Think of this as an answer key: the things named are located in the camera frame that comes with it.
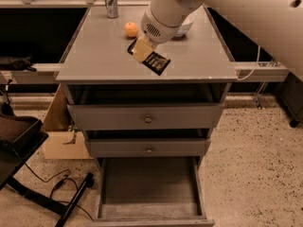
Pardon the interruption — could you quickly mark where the black bag on rail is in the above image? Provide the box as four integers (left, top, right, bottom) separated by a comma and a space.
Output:
0, 56, 36, 72

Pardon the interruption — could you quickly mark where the grey top drawer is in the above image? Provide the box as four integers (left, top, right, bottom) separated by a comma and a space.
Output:
67, 103, 223, 131

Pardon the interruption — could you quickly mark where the grey drawer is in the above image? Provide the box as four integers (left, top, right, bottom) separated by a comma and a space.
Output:
85, 138, 210, 157
67, 103, 223, 131
87, 157, 214, 227

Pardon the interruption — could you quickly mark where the black chair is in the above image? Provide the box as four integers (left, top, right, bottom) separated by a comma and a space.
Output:
0, 103, 94, 227

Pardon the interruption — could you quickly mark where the white cable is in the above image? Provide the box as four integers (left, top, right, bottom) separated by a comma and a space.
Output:
237, 44, 262, 81

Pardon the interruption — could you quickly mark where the metal rail frame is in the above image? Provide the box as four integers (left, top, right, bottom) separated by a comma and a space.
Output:
1, 0, 288, 82

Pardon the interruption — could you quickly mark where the white bowl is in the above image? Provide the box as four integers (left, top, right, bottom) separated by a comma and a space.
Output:
174, 14, 194, 38

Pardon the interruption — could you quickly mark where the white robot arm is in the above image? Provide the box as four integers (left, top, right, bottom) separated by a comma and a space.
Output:
134, 0, 303, 78

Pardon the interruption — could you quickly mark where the silver drink can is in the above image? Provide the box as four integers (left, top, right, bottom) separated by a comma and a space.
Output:
104, 0, 118, 18

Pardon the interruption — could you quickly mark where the cardboard box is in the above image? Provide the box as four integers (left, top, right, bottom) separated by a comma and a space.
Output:
42, 86, 90, 160

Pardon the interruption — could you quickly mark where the orange fruit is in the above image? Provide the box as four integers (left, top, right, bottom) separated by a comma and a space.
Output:
124, 22, 138, 38

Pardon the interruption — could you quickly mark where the grey middle drawer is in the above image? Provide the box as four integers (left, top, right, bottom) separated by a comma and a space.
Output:
85, 138, 210, 157

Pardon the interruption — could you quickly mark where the grey bottom drawer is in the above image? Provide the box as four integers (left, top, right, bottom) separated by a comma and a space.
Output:
87, 157, 214, 227

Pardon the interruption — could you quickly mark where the black floor cable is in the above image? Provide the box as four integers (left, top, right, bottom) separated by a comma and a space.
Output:
24, 163, 95, 221

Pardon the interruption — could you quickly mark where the grey drawer cabinet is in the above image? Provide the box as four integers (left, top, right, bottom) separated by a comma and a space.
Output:
58, 6, 236, 157

